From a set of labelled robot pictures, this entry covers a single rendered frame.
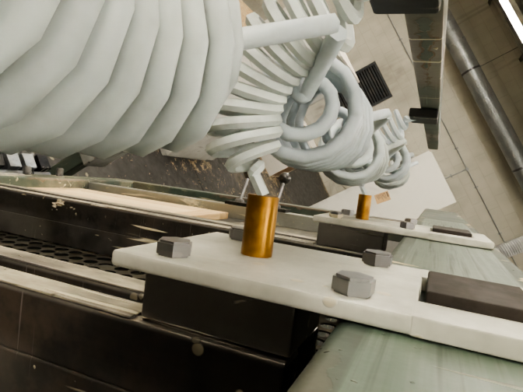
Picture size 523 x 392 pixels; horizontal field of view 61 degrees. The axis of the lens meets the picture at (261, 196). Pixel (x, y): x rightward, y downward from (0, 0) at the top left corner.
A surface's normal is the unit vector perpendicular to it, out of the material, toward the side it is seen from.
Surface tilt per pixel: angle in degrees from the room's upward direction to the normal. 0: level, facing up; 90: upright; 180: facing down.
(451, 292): 58
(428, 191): 90
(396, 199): 90
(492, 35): 90
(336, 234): 90
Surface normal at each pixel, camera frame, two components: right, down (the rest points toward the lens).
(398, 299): 0.12, -0.99
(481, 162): -0.36, 0.02
